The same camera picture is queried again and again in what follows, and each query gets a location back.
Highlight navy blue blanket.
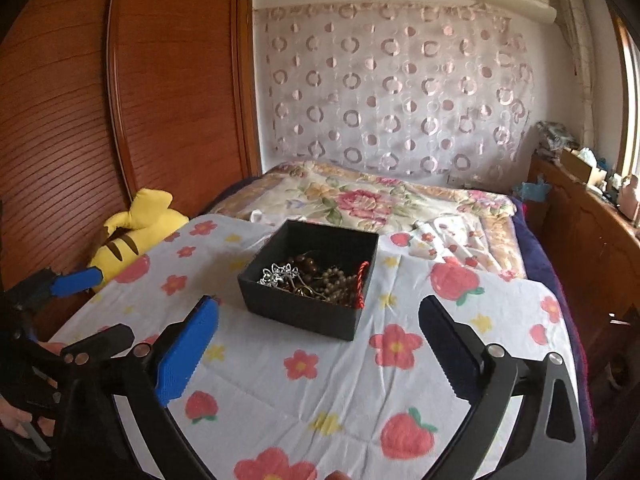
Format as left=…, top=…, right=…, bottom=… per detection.
left=510, top=197, right=596, bottom=444

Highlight black square jewelry box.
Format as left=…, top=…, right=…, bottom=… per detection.
left=238, top=220, right=378, bottom=341

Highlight white strawberry flower bedsheet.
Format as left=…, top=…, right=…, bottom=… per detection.
left=54, top=214, right=574, bottom=479

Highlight silver flower chain bracelet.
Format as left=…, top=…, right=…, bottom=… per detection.
left=257, top=260, right=302, bottom=291

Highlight wooden wardrobe doors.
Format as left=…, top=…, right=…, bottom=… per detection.
left=1, top=0, right=260, bottom=286

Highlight wooden side cabinet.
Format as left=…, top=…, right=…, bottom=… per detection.
left=528, top=155, right=639, bottom=367

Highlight sheer circle pattern curtain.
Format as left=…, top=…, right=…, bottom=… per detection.
left=254, top=2, right=535, bottom=185

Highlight person's left hand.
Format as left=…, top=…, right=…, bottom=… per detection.
left=0, top=398, right=55, bottom=439

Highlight cardboard box on cabinet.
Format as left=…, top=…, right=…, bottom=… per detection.
left=560, top=148, right=606, bottom=186

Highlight floral rose quilt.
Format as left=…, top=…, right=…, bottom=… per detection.
left=210, top=162, right=526, bottom=281

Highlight brown wooden bead bracelet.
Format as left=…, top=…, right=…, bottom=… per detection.
left=286, top=252, right=362, bottom=309

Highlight window with wooden frame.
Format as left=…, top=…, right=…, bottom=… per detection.
left=612, top=13, right=639, bottom=177

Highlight pink ceramic jar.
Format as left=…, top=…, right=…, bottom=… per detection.
left=617, top=174, right=639, bottom=224

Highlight yellow striped plush toy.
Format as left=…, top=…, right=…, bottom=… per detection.
left=89, top=188, right=190, bottom=292

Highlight red cord knot bracelet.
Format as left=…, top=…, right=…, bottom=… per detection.
left=352, top=259, right=371, bottom=311

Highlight stack of papers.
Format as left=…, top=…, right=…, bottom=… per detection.
left=535, top=120, right=580, bottom=153

